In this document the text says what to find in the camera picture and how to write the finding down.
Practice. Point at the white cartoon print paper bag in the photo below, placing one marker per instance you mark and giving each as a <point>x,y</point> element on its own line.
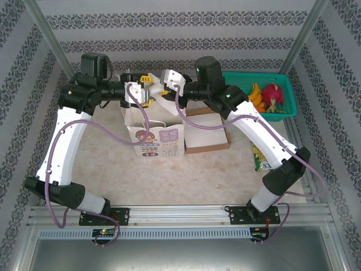
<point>155,135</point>

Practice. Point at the brown cardboard box white inside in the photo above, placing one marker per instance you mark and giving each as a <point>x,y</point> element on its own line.
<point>206,135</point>

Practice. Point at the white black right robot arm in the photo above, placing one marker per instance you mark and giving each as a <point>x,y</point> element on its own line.
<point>262,132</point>

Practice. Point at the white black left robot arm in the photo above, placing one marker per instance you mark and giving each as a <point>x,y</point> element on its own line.
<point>65,141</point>

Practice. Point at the teal plastic basket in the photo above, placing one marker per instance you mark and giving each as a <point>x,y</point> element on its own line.
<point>253,77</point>

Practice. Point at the yellow toy banana bunch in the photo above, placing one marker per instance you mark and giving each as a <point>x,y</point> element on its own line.
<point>256,96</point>

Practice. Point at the pink toy dragon fruit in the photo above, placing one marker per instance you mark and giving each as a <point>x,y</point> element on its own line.
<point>272,96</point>

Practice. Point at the green yellow snack packet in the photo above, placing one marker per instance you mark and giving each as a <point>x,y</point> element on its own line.
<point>260,158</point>

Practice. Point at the small left circuit board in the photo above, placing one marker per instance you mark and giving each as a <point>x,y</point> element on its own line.
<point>103,232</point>

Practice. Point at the small circuit board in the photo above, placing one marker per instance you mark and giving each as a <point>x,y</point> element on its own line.
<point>103,232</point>
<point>259,233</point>

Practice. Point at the small right circuit board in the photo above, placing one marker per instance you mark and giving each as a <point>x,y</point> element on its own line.
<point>259,233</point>

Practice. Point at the grey metal panel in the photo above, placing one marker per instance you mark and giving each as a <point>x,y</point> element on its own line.
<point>180,257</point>

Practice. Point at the aluminium frame post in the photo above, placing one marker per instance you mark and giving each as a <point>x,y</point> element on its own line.
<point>42,25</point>
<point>304,31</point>

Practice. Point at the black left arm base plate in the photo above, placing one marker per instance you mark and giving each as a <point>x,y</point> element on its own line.
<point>121,216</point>

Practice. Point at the aluminium mounting rail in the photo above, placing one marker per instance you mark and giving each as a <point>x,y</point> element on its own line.
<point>180,214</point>

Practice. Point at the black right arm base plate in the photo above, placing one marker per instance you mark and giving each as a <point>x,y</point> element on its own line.
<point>239,216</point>

